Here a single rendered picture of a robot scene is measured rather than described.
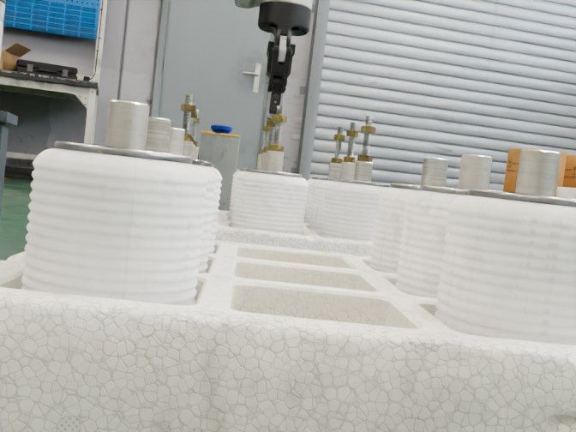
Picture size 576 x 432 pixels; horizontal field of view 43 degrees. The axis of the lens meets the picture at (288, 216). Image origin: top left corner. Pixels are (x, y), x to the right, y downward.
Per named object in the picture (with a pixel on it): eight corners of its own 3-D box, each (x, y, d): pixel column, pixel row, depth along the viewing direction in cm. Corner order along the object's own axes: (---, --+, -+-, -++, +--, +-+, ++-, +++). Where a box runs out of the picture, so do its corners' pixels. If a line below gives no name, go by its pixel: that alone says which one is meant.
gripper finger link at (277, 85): (272, 79, 107) (268, 113, 107) (273, 75, 104) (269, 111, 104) (282, 80, 107) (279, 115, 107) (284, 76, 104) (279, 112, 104)
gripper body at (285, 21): (315, 0, 103) (307, 68, 103) (309, 13, 111) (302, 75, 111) (261, -8, 102) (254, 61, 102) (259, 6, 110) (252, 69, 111)
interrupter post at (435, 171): (422, 194, 65) (426, 156, 65) (415, 193, 67) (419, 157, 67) (448, 196, 65) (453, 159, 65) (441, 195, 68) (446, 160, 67)
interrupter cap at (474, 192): (491, 203, 39) (493, 189, 39) (451, 198, 46) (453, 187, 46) (629, 219, 39) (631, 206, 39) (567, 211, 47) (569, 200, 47)
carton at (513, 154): (561, 200, 468) (567, 153, 467) (528, 195, 462) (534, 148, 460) (533, 197, 497) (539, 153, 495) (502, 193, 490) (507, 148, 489)
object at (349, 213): (379, 317, 103) (394, 188, 102) (385, 331, 93) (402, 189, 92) (310, 309, 103) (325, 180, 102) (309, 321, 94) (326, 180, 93)
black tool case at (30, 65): (14, 77, 549) (15, 62, 548) (72, 85, 565) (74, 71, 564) (15, 73, 518) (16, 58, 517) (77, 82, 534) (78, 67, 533)
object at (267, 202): (213, 312, 93) (229, 169, 92) (230, 301, 102) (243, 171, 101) (289, 322, 92) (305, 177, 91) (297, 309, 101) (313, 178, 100)
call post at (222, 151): (182, 303, 133) (201, 132, 132) (184, 297, 140) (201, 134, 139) (221, 308, 134) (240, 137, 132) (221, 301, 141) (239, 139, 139)
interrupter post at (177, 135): (153, 164, 64) (157, 125, 63) (156, 164, 66) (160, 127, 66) (181, 166, 64) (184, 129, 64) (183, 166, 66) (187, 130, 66)
